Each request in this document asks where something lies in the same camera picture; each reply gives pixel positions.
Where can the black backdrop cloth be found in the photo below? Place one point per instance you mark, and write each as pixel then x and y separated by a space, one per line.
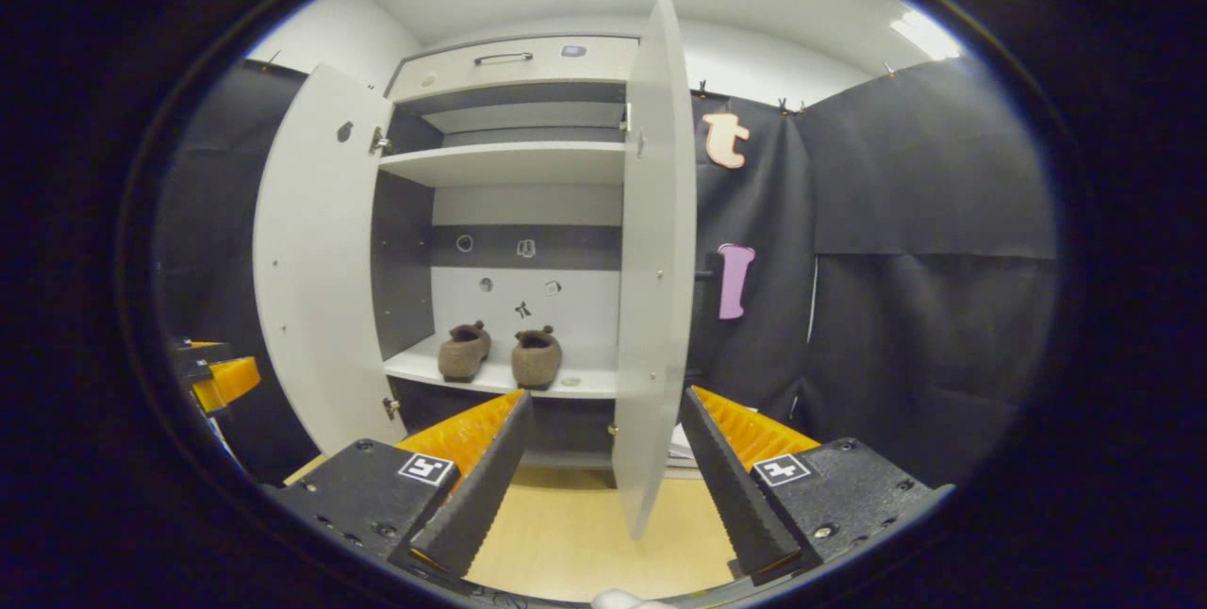
pixel 896 326

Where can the grey shoe cabinet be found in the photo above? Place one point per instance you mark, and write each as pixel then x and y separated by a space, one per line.
pixel 575 317

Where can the ceiling light panel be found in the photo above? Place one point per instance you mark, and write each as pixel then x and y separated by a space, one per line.
pixel 929 36

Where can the brown fuzzy shoe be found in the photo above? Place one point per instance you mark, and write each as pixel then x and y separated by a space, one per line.
pixel 536 359
pixel 462 354

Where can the grey cabinet drawer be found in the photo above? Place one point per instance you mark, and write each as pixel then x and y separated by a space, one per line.
pixel 585 72

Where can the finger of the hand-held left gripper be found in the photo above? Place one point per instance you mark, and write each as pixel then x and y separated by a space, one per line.
pixel 231 381
pixel 203 350

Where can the grey shoe cabinet door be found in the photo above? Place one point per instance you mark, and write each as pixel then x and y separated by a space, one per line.
pixel 321 260
pixel 655 260

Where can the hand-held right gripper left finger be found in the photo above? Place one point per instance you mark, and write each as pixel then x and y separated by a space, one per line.
pixel 490 486

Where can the white cabinet shelf board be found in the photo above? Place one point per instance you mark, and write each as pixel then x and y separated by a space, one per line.
pixel 509 161
pixel 585 373

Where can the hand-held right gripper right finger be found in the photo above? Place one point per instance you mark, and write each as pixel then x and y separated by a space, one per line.
pixel 731 496

